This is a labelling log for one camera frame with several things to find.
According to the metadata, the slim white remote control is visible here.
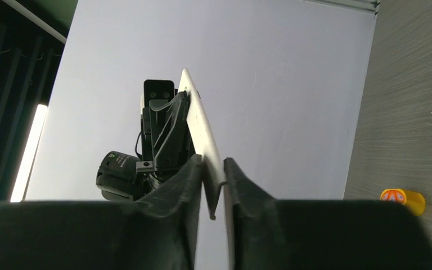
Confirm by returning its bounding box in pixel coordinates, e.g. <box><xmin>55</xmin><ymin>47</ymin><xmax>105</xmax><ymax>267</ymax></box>
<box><xmin>178</xmin><ymin>68</ymin><xmax>226</xmax><ymax>220</ymax></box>

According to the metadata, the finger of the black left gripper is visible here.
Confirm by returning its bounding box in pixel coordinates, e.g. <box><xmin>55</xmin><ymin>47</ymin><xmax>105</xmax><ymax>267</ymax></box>
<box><xmin>149</xmin><ymin>92</ymin><xmax>190</xmax><ymax>172</ymax></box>

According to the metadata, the orange yellow round toy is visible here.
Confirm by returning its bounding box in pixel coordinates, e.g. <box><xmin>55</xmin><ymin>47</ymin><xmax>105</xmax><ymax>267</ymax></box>
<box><xmin>380</xmin><ymin>188</ymin><xmax>426</xmax><ymax>216</ymax></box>

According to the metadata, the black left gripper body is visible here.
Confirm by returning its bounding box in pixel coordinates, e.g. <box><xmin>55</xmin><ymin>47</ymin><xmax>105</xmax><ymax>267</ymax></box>
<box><xmin>137</xmin><ymin>79</ymin><xmax>181</xmax><ymax>176</ymax></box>

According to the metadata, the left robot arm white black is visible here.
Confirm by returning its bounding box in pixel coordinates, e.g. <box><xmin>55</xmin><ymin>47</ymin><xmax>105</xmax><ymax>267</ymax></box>
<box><xmin>96</xmin><ymin>79</ymin><xmax>195</xmax><ymax>201</ymax></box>

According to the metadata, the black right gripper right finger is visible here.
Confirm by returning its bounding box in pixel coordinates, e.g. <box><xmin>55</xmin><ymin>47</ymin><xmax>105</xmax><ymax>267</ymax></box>
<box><xmin>223</xmin><ymin>157</ymin><xmax>432</xmax><ymax>269</ymax></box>

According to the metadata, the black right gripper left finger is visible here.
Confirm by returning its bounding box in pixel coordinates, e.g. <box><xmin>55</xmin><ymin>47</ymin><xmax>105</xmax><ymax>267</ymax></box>
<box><xmin>0</xmin><ymin>155</ymin><xmax>203</xmax><ymax>269</ymax></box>

